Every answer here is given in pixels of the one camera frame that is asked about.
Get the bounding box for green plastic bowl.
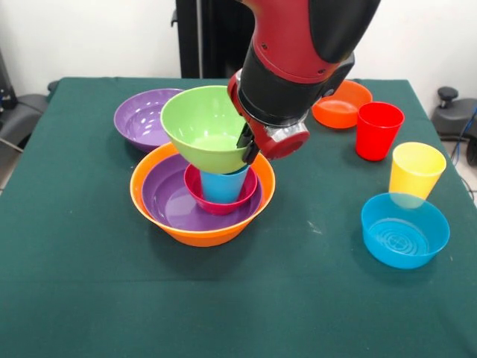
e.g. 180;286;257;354
159;85;258;175

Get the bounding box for purple plastic bowl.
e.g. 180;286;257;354
113;88;184;153
142;153;264;232

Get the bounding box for yellow plastic cup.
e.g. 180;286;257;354
388;142;447;201

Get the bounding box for black padded chair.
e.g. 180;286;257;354
0;92;49;150

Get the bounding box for pink plastic bowl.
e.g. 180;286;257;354
183;163;259;216

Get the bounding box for red plastic cup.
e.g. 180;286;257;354
356;101;405;162

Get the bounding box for dark green tablecloth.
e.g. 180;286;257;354
0;76;477;358

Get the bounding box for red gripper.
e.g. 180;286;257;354
227;69;311;166

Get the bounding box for blue plastic bowl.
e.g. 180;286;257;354
360;192;451;270

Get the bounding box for blue plastic cup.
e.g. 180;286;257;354
200;166;250;204

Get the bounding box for small red-orange plastic bowl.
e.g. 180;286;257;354
311;79;373;130

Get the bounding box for large orange plastic bowl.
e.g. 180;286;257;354
130;142;277;248

